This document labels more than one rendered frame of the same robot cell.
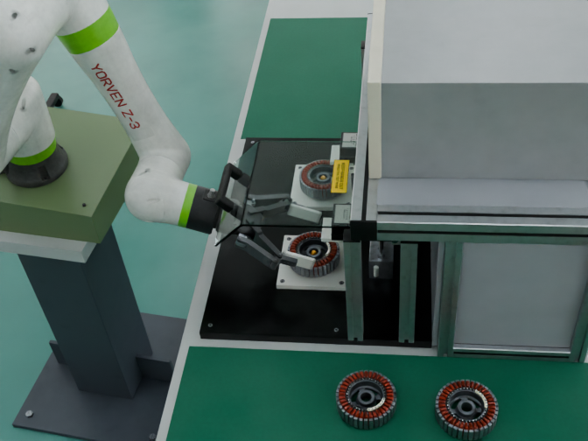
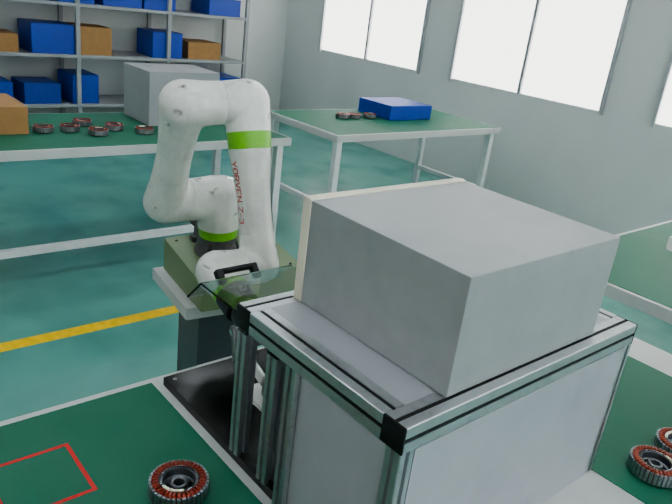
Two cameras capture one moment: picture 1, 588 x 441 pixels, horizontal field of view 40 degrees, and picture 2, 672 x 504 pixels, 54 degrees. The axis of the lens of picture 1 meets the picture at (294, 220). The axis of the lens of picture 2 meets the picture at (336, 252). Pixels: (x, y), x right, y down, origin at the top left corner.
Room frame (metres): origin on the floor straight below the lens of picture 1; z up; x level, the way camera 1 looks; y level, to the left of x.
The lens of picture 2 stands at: (0.21, -0.89, 1.66)
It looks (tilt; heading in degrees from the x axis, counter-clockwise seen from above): 21 degrees down; 37
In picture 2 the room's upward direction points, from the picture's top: 7 degrees clockwise
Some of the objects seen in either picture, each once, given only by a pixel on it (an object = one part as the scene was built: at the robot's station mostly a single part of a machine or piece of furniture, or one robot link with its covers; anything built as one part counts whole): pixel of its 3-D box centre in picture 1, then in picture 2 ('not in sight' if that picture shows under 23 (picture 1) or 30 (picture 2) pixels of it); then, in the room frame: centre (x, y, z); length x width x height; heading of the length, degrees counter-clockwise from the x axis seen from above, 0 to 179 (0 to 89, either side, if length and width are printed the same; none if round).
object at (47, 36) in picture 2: not in sight; (46, 36); (3.82, 5.85, 0.92); 0.42 x 0.42 x 0.29; 80
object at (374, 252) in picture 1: (381, 256); not in sight; (1.19, -0.18, 0.80); 0.07 x 0.05 x 0.06; 169
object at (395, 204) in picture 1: (472, 111); (445, 324); (1.28, -0.37, 1.09); 0.68 x 0.44 x 0.05; 169
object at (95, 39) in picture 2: not in sight; (87, 38); (4.24, 5.78, 0.92); 0.40 x 0.36 x 0.28; 80
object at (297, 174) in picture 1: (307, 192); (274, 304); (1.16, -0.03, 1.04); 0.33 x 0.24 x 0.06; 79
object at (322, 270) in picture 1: (313, 254); not in sight; (1.22, -0.03, 0.80); 0.11 x 0.11 x 0.04
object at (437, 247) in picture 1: (435, 177); not in sight; (1.29, -0.31, 0.92); 0.66 x 0.01 x 0.30; 169
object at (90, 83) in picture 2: not in sight; (78, 85); (4.12, 5.79, 0.43); 0.42 x 0.28 x 0.30; 81
